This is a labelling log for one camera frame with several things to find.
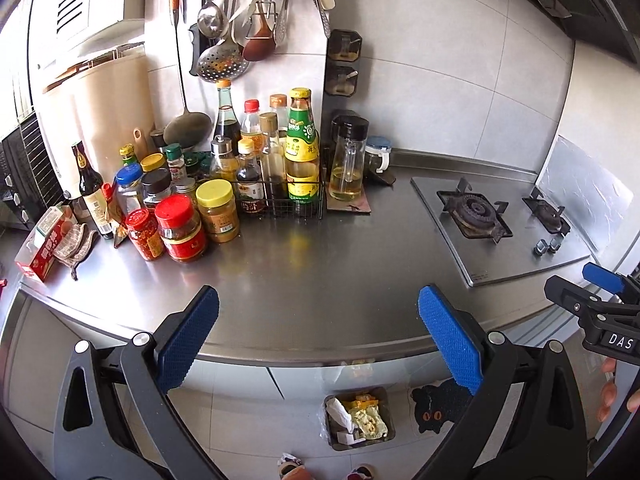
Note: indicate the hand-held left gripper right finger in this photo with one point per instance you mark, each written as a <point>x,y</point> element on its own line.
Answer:
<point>450,340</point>

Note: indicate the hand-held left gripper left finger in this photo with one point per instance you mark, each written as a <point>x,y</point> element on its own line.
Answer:
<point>190,335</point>

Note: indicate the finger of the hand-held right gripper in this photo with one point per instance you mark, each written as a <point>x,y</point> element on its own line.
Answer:
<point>602,276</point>
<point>570,295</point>

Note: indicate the metal trash bin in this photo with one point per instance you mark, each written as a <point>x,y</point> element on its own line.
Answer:
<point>334,440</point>

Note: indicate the person's right hand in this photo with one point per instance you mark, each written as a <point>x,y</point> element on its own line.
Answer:
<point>609,395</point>

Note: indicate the grey base cabinet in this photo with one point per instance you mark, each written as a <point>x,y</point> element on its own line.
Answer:
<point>150,340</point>

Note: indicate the silver stove knob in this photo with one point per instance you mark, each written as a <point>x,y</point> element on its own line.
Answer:
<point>555,244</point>
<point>540,247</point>

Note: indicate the black cat floor mat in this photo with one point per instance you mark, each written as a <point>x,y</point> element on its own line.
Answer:
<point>440,410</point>

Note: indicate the steel gas cooktop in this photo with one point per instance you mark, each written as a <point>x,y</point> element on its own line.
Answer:
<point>505,260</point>

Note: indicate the foil splash guard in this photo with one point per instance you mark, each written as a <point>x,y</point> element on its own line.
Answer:
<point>585,195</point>

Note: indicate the small black burner grate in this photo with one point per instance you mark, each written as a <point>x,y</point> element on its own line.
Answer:
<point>547,212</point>

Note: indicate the large red lid jar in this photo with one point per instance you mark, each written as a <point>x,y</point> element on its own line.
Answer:
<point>182,235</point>

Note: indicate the red chili sauce jar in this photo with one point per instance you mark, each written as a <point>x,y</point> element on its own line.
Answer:
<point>145,237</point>

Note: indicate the yellow green wrapper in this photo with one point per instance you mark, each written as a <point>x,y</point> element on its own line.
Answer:
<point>369,422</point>

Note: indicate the small seasoning packet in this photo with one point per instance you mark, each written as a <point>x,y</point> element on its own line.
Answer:
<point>121,237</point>

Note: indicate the large black burner grate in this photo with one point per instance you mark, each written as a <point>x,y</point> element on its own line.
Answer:
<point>472,210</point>

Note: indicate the white crumpled paper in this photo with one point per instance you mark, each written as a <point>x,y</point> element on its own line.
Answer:
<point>340,415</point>

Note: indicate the patterned pot holder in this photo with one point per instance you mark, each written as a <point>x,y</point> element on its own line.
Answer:
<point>75,250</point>

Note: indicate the black lid jar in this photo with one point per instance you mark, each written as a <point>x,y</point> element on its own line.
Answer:
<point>156,187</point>

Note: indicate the patterned slipper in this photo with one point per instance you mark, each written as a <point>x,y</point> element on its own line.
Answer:
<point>292,467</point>
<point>360,472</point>

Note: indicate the small dark sauce bottle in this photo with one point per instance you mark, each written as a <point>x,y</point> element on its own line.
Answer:
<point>249,185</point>

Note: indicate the brown square coaster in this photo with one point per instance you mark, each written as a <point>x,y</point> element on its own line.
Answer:
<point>350,206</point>

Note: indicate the red carton box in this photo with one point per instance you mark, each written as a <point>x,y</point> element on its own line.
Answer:
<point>42,250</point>

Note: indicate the green cap spice shaker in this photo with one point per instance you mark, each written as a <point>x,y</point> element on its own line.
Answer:
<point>176,165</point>

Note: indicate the dark vinegar bottle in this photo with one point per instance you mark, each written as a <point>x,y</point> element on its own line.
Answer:
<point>92,195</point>

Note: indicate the small yellow lid jar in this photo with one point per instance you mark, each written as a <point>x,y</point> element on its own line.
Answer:
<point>153,161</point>

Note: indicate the silver top oil bottle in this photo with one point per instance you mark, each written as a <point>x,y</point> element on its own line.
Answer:
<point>222,157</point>

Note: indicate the yellow green cap bottle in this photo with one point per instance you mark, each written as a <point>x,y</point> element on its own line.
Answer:
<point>128,155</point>

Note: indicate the gold cap brown bottle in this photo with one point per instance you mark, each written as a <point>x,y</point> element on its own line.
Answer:
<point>272,160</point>

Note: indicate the glass jar blue lid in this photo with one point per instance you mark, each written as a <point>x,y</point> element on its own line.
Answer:
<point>376,157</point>

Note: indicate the green label yellow bottle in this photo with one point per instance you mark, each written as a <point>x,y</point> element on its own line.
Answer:
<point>301,160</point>

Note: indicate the glass oil dispenser black lid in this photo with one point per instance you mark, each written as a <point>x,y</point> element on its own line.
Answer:
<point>346,160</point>

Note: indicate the dark soy sauce bottle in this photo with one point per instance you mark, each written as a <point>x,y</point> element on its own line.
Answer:
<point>227,120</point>

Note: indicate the red cap clear bottle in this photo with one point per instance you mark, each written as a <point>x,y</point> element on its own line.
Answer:
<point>251,125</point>

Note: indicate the black countertop oven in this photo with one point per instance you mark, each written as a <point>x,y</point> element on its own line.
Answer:
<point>20,180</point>

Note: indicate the orange cap bottle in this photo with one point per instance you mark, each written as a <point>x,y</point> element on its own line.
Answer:
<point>278,110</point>

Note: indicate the beige cutting board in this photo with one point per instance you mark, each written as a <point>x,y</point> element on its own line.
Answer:
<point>105,105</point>

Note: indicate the steel slotted skimmer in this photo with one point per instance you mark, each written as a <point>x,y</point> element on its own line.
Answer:
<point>222,62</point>

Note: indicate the brown wooden spoon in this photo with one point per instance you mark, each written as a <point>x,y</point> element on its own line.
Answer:
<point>259,47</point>

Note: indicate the wall spice box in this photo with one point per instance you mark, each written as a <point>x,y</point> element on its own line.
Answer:
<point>342,81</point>
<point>344,46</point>

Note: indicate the white wall appliance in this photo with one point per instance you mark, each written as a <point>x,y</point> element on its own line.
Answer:
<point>85,5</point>

